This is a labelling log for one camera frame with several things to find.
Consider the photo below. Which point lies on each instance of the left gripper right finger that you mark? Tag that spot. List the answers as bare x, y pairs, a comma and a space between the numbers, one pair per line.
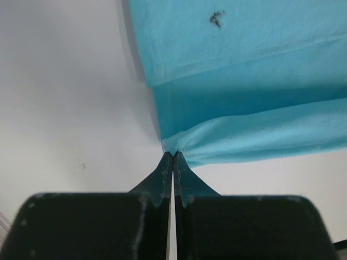
213, 226

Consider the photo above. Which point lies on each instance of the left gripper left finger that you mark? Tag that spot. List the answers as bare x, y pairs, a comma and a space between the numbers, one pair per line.
131, 225

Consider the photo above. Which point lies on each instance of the light blue t shirt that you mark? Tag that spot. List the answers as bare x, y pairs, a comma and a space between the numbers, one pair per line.
239, 81

